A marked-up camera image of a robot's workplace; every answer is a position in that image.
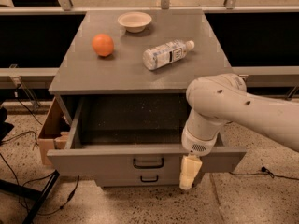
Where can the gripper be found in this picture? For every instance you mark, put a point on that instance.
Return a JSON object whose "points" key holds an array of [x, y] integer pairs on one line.
{"points": [[196, 144]]}

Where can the grey top drawer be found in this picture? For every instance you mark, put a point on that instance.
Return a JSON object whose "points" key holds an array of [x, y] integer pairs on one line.
{"points": [[123, 136]]}

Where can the grey drawer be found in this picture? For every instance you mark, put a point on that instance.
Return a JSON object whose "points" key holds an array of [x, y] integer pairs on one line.
{"points": [[138, 181], [123, 136]]}

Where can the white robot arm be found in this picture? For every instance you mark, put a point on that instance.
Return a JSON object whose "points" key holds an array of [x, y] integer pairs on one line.
{"points": [[217, 100]]}

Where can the grey bottom drawer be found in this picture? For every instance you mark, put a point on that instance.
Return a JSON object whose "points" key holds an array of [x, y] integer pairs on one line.
{"points": [[138, 181]]}

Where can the grey drawer cabinet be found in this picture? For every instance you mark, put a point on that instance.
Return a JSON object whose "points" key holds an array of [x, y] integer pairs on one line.
{"points": [[83, 72]]}

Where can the clear plastic water bottle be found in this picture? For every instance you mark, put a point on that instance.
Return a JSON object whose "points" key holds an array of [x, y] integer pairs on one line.
{"points": [[167, 53]]}

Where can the brown cardboard box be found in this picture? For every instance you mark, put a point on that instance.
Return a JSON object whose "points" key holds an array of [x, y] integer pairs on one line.
{"points": [[54, 132]]}

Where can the orange fruit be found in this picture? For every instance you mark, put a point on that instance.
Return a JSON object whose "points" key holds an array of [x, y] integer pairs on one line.
{"points": [[103, 45]]}

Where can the white paper bowl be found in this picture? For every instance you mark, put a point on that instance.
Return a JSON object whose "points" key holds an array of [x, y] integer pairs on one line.
{"points": [[134, 22]]}

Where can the black tripod stand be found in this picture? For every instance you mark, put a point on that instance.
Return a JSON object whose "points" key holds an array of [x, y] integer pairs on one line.
{"points": [[38, 196]]}

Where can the metal railing frame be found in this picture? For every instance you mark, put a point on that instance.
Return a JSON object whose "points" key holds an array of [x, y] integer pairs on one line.
{"points": [[255, 77]]}

